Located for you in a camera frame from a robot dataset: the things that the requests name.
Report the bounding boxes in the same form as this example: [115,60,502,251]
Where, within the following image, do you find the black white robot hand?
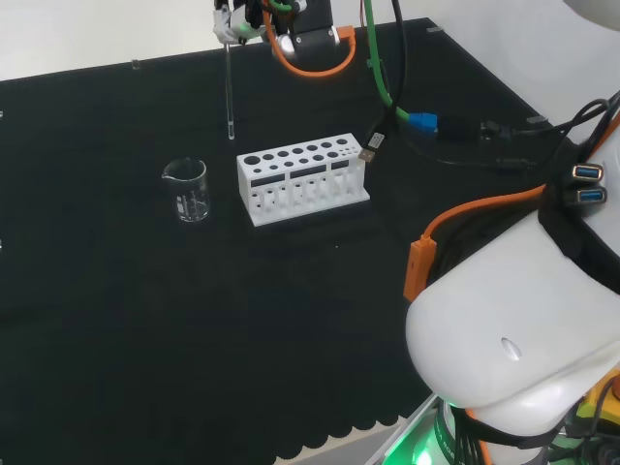
[212,0,268,47]

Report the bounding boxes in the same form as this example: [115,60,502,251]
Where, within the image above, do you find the clear glass beaker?
[161,157,212,225]

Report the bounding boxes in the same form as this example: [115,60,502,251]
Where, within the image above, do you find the white test tube rack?
[235,132,372,228]

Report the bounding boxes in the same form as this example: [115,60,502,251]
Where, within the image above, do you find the black bench cloth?
[0,17,553,461]

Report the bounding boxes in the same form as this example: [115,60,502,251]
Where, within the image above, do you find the black hub with blue ports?
[556,144,609,207]

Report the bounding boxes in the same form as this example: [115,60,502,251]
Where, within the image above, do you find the yellow stop button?
[574,370,620,423]

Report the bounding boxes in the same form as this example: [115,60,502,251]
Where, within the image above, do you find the orange cable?
[268,23,549,465]

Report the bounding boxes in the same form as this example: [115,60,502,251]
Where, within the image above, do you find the black cable with USB plug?
[356,0,409,164]

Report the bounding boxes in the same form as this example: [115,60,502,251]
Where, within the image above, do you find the blue cable connector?
[408,111,440,135]

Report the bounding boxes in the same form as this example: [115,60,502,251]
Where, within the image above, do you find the black adapter with cable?
[437,90,620,146]

